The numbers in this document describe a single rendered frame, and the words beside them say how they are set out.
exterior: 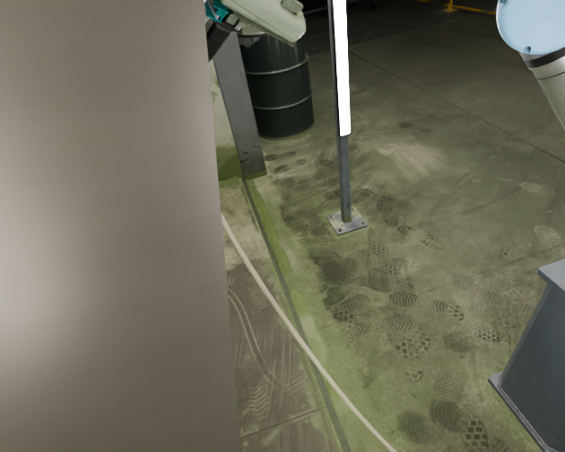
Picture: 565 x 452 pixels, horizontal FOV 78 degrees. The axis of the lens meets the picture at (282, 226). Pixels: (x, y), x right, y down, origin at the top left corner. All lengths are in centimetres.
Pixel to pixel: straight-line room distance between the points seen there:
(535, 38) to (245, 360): 145
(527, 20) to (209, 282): 54
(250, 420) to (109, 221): 136
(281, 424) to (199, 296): 125
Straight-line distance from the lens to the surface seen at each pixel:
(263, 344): 167
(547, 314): 126
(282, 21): 65
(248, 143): 264
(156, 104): 21
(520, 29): 65
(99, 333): 30
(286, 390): 156
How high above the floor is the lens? 145
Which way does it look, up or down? 40 degrees down
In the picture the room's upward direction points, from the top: 12 degrees counter-clockwise
